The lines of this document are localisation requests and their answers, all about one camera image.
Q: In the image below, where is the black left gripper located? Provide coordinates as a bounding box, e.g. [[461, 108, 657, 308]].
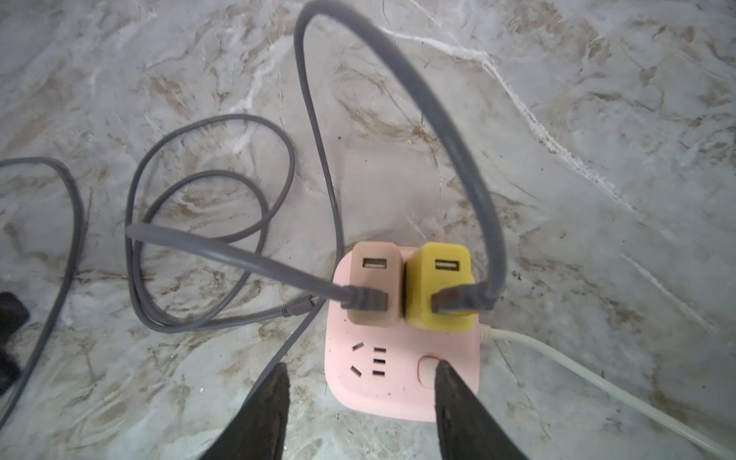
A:
[[0, 291, 30, 395]]

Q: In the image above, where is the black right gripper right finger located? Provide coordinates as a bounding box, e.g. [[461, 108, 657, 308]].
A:
[[434, 360, 526, 460]]

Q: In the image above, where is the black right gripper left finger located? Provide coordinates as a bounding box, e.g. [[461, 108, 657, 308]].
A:
[[199, 363, 291, 460]]

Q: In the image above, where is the grey cable of yellow charger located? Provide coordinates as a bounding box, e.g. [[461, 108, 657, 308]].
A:
[[240, 0, 508, 409]]

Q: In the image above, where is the yellow USB charger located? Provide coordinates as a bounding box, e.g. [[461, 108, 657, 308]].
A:
[[404, 243, 477, 334]]

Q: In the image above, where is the grey cable of pink charger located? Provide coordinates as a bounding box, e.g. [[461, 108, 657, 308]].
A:
[[125, 113, 390, 335]]

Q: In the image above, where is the pink USB charger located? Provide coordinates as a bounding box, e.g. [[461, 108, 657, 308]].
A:
[[347, 241, 404, 327]]

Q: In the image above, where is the pink power strip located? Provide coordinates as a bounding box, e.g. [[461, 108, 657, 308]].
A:
[[324, 247, 480, 422]]

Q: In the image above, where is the white power strip cord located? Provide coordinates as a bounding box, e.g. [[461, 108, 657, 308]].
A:
[[479, 323, 736, 460]]

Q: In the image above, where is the grey cable of green charger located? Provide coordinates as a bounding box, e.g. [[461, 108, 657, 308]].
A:
[[0, 156, 87, 432]]

